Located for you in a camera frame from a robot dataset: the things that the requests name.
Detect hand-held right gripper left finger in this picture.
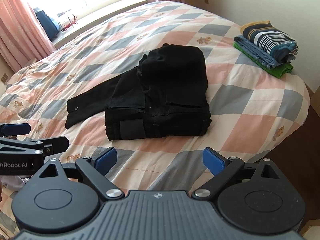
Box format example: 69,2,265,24
37,147,125,201

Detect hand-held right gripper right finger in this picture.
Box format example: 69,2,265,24
192,147,281,201

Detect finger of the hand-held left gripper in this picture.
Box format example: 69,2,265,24
0,136,69,156
0,122,31,138

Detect black pants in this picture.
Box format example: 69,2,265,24
65,44,212,141

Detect checkered pink grey quilt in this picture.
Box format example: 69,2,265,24
0,0,312,230

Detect wide pink curtain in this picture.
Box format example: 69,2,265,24
0,0,57,73

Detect dark blue bag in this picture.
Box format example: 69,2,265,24
33,8,62,42

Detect folded green garment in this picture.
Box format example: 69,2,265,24
233,42,293,79

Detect folded blue garment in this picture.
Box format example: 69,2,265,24
234,35,295,69

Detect folded striped shirt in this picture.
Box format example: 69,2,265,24
240,20,299,64

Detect red wire frame item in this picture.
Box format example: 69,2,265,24
62,12,78,31

